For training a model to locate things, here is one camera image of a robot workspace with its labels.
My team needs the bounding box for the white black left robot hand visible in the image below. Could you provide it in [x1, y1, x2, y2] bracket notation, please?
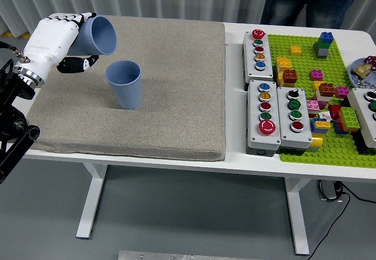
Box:
[22, 12, 100, 82]

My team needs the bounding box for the blue ribbed plastic cup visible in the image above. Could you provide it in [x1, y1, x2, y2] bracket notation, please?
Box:
[105, 60, 142, 110]
[68, 15, 118, 57]

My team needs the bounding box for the grey-brown fabric mat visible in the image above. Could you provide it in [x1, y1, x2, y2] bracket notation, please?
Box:
[25, 14, 227, 162]

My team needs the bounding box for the white table leg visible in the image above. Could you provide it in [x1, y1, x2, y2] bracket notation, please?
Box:
[75, 162, 108, 239]
[284, 177, 311, 255]

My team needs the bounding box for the five-button box small red mushroom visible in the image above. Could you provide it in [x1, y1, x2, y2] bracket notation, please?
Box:
[241, 30, 274, 91]

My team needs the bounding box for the five-button box large red mushroom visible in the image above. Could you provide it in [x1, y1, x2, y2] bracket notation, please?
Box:
[245, 79, 281, 157]

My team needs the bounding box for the person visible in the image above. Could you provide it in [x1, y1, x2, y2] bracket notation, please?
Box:
[260, 0, 361, 29]

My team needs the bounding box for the green studded baseplate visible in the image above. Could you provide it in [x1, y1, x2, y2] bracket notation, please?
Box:
[266, 33, 376, 168]

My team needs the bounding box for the four-button box black selector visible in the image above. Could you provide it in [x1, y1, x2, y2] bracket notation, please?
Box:
[276, 86, 313, 155]

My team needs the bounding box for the light pink brick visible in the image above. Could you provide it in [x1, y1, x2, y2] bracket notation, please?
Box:
[305, 100, 320, 117]

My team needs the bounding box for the blue green grey brick tower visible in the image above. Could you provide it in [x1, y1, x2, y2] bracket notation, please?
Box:
[313, 31, 335, 60]

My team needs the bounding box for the brown white pink brick stack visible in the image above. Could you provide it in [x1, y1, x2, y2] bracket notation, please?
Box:
[311, 83, 335, 110]

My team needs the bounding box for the blue yellow brick pair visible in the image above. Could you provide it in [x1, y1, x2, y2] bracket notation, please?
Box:
[310, 117, 331, 134]

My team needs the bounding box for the yellow grey brick stack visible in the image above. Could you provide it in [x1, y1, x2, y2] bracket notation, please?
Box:
[307, 133, 324, 155]

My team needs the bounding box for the red brick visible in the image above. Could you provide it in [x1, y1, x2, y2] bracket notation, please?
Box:
[328, 104, 341, 120]

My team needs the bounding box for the blue plate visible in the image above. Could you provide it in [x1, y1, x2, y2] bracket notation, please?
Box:
[348, 58, 376, 89]

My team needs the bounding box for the green-topped multicolour brick stack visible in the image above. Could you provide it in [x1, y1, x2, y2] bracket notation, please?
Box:
[333, 106, 361, 134]

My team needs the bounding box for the brass pipe fitting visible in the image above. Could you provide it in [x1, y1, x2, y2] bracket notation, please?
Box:
[352, 63, 371, 77]

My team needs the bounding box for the white button box black stand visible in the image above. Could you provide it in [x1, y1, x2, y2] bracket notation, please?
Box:
[346, 87, 376, 150]

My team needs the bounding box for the black power cable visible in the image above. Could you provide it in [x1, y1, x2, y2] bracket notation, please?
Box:
[308, 183, 376, 260]

